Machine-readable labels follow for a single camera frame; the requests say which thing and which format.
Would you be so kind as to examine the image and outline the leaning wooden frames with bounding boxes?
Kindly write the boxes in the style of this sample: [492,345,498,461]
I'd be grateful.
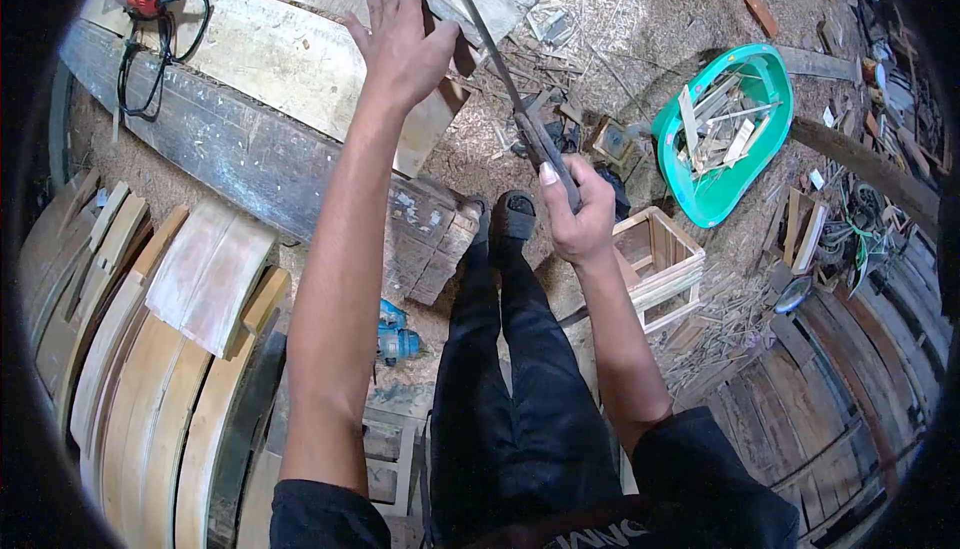
[780,187,831,277]

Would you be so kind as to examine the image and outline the teal plastic basin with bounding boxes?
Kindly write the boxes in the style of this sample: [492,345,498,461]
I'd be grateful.
[650,42,795,229]

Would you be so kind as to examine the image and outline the small square wooden frame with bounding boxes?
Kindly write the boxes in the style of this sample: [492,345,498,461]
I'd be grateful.
[584,114,640,172]

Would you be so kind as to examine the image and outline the person's body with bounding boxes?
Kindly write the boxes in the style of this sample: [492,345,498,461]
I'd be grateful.
[268,405,801,549]

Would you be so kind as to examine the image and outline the open wooden crate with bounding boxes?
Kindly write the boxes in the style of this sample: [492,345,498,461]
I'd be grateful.
[609,205,708,337]

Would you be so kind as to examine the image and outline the person's left thumb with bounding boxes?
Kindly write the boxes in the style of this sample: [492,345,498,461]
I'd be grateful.
[427,20,462,71]

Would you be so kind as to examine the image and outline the long dark wooden beam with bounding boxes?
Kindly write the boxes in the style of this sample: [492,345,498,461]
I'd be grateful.
[58,18,484,307]

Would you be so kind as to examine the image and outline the blue power drill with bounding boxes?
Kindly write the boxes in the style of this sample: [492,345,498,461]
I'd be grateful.
[376,298,427,367]

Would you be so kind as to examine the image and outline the person's right hand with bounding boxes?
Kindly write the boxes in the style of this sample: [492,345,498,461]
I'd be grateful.
[538,154,618,268]

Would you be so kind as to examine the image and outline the person's left hand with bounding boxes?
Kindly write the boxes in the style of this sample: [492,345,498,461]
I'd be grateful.
[344,0,462,116]

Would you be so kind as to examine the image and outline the person's legs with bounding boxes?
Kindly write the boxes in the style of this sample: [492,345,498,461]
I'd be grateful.
[426,189,625,549]

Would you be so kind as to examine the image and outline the pile of wood scraps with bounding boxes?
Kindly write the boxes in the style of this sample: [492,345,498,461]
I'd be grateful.
[673,72,783,178]

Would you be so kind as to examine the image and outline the person's right fingers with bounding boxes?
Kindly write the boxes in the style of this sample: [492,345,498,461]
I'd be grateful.
[573,154,618,212]

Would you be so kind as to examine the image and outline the pale wooden slat frame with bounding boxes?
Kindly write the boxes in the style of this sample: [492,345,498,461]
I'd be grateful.
[360,405,426,520]

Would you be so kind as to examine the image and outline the stack of curved wooden boards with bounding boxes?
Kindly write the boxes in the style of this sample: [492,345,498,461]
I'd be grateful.
[16,168,294,549]

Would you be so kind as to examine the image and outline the red brick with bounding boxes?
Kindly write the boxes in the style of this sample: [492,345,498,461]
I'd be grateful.
[743,0,780,40]

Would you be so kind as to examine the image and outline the dark curved wooden pole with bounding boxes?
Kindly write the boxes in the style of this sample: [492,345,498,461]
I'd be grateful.
[789,115,943,229]

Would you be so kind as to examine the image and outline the wide pale wooden plank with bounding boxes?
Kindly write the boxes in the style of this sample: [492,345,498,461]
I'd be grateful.
[77,0,459,146]

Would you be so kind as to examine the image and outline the brown wooden board piece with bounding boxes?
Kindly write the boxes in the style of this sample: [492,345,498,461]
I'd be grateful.
[391,0,483,180]

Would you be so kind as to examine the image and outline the long machete with dark handle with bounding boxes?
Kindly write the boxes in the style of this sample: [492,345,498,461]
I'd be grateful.
[439,0,584,214]

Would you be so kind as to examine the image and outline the person's right thumb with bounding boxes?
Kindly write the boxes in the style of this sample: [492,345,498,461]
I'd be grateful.
[538,162,575,214]

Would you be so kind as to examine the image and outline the black power cable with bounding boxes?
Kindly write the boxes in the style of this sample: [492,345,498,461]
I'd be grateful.
[117,0,213,124]

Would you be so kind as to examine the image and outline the wooden plank platform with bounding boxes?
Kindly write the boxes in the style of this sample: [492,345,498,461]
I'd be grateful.
[675,230,950,546]

